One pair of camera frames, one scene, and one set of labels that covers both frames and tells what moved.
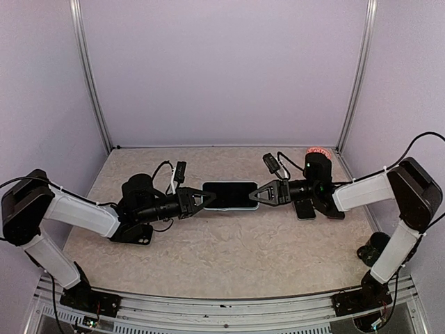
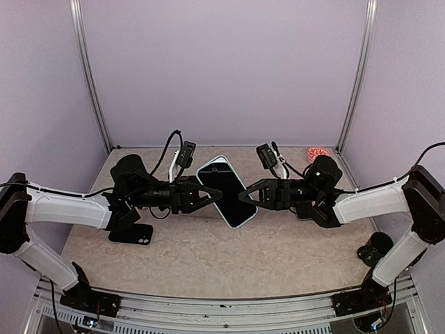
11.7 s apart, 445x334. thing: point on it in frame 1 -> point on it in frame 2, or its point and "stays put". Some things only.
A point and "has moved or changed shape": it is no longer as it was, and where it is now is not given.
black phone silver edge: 304,209 stays put
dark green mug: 375,244 stays put
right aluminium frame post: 369,28 stays put
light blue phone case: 231,195 has moved or changed shape
